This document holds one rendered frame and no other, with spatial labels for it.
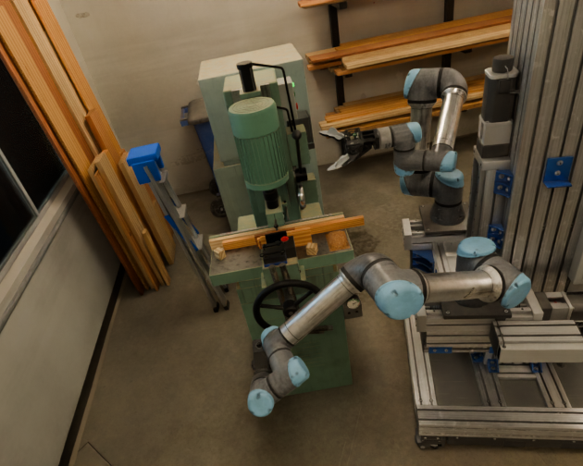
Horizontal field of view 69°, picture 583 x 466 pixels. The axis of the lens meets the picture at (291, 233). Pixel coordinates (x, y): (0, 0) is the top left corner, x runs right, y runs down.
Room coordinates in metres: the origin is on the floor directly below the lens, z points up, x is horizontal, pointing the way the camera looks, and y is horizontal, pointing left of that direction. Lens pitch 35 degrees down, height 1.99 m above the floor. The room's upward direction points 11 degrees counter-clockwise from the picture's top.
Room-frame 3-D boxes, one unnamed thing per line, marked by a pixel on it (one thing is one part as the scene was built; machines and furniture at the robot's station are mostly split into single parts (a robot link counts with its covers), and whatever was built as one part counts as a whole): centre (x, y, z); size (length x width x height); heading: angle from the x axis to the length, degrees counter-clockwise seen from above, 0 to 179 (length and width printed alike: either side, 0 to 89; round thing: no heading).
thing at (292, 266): (1.32, 0.07, 0.92); 0.15 x 0.13 x 0.09; 89
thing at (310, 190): (1.69, -0.11, 1.02); 0.09 x 0.07 x 0.12; 89
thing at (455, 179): (1.55, -0.71, 0.98); 0.13 x 0.12 x 0.14; 58
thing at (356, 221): (1.51, -0.01, 0.92); 0.62 x 0.02 x 0.04; 89
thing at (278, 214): (1.53, 0.05, 1.03); 0.14 x 0.07 x 0.09; 179
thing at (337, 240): (1.42, -0.18, 0.91); 0.12 x 0.09 x 0.03; 179
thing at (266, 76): (1.80, 0.05, 1.16); 0.22 x 0.22 x 0.72; 89
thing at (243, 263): (1.40, 0.06, 0.87); 0.61 x 0.30 x 0.06; 89
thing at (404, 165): (1.39, -0.48, 1.23); 0.11 x 0.08 x 0.11; 58
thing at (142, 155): (2.20, 0.64, 0.58); 0.27 x 0.25 x 1.16; 92
